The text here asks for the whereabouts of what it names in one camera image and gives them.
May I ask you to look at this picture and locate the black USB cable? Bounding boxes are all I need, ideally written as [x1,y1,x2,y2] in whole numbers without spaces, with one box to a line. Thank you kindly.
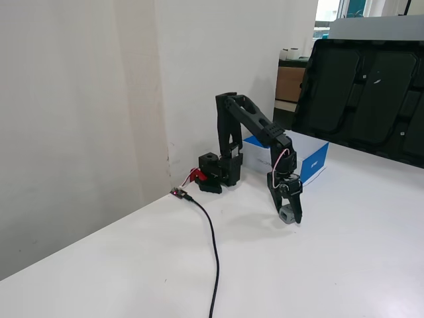
[184,193,221,318]

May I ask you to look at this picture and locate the red clamp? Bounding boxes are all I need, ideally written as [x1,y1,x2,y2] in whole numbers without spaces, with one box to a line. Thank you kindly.
[188,168,208,184]

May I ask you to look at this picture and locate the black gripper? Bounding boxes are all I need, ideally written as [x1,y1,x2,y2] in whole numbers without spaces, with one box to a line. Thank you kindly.
[266,171,304,225]

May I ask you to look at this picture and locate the gray block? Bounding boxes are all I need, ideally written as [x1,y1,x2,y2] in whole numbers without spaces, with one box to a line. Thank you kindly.
[279,205,296,225]

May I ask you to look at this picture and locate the small controller board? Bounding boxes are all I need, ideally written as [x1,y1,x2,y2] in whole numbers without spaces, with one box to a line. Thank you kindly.
[169,187,189,201]

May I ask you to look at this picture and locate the brown cardboard box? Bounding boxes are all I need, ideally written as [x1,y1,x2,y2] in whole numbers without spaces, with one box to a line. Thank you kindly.
[275,66,307,103]

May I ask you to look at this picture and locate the white and red servo wire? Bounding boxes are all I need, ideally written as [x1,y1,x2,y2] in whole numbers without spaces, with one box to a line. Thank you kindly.
[267,148,292,190]

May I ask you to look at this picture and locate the gray flat panel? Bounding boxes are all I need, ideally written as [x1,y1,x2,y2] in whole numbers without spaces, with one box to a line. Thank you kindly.
[329,14,424,42]

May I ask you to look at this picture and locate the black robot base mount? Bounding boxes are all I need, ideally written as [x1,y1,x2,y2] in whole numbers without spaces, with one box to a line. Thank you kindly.
[195,151,244,195]

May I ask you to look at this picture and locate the thin board wire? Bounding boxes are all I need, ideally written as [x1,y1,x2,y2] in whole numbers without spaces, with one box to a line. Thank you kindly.
[180,172,196,189]

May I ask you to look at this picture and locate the blue and white cardboard box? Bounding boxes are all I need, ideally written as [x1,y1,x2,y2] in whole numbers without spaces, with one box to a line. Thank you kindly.
[242,129,330,186]

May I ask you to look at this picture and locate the black plastic packaging tray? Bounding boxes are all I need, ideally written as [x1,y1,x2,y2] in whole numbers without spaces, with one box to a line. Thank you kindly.
[290,38,424,168]

